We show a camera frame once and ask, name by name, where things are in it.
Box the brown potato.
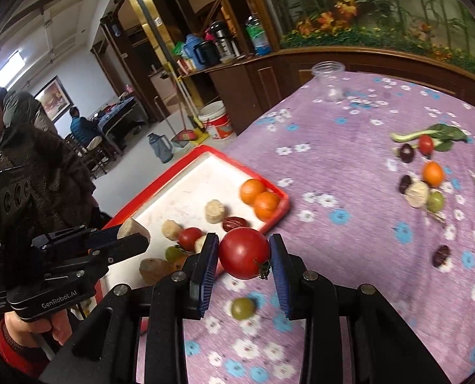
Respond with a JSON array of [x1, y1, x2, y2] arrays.
[[139, 258, 178, 286]]

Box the clear plastic cup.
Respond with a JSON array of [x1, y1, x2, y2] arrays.
[[311, 61, 346, 103]]

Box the orange mandarin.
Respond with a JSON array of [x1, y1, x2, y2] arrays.
[[239, 179, 267, 204], [253, 191, 281, 221]]

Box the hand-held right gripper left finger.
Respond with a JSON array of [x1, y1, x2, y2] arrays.
[[41, 232, 220, 384]]

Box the grey thermos jug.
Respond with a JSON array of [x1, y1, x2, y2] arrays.
[[147, 132, 175, 164]]

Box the small orange kumquat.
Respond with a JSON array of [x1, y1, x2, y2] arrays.
[[422, 161, 445, 187]]

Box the fluorescent ceiling light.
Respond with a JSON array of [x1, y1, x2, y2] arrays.
[[0, 50, 27, 91]]

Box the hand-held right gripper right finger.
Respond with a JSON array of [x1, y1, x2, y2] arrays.
[[268, 233, 450, 384]]

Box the small red cherry tomato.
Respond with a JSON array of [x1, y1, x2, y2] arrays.
[[417, 135, 435, 156]]

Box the person's left forearm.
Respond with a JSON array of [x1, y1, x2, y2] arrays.
[[0, 322, 58, 373]]

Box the person's head and dark coat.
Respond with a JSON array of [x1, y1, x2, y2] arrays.
[[0, 86, 114, 281]]

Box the large red tomato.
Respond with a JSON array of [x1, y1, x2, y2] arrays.
[[218, 227, 271, 281]]

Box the steel thermos flask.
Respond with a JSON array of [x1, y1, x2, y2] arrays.
[[209, 20, 240, 61]]

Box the framed wall picture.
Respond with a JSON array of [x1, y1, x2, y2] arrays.
[[34, 76, 72, 123]]

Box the white plastic bucket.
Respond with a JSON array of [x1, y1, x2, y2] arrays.
[[197, 101, 236, 140]]

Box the purple floral tablecloth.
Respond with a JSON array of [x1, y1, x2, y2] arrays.
[[139, 70, 475, 384]]

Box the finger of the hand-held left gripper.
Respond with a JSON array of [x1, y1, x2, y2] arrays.
[[89, 233, 150, 265], [83, 226, 121, 251]]

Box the blue thermos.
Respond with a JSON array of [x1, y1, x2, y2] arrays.
[[183, 34, 206, 70]]

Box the dining table with blue cloth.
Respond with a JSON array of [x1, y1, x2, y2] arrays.
[[95, 96, 148, 156]]

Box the green grape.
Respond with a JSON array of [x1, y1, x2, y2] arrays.
[[427, 191, 445, 212], [231, 297, 257, 321], [164, 246, 186, 264]]

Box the large water bottle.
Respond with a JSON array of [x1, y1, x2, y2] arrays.
[[244, 15, 272, 57]]

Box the red-rimmed white tray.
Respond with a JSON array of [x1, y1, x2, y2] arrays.
[[95, 145, 290, 289]]

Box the black kettle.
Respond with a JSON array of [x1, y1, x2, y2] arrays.
[[193, 40, 221, 67]]

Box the person's left hand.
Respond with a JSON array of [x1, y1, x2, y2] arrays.
[[3, 308, 74, 347]]

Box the yellow dustpan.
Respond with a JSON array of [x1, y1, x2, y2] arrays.
[[175, 76, 211, 145]]

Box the wooden chair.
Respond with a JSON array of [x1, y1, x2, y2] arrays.
[[75, 135, 115, 177]]

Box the dark wooden cabinet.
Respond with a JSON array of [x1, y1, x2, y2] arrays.
[[179, 46, 475, 137]]

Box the beige sugarcane piece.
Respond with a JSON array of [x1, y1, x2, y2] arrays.
[[117, 217, 152, 244]]

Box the bok choy leaf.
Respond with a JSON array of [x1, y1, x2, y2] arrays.
[[390, 123, 469, 153]]

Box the medium red tomato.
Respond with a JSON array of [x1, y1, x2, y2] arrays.
[[177, 227, 204, 251]]

